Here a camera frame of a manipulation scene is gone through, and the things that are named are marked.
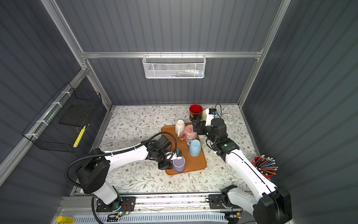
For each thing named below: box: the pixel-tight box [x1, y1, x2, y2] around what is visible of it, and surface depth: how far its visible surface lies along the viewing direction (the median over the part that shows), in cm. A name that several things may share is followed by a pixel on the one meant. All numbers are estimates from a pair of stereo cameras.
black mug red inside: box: [189, 104, 204, 121], surface depth 107 cm
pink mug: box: [179, 124, 198, 142], surface depth 93 cm
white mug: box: [175, 119, 186, 138], surface depth 98 cm
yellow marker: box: [56, 215, 76, 224], surface depth 66 cm
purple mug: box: [172, 155, 186, 174], surface depth 81 cm
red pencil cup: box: [251, 154, 279, 179], surface depth 74 cm
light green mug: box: [201, 109, 207, 121], surface depth 104 cm
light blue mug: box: [186, 139, 202, 157], surface depth 88 cm
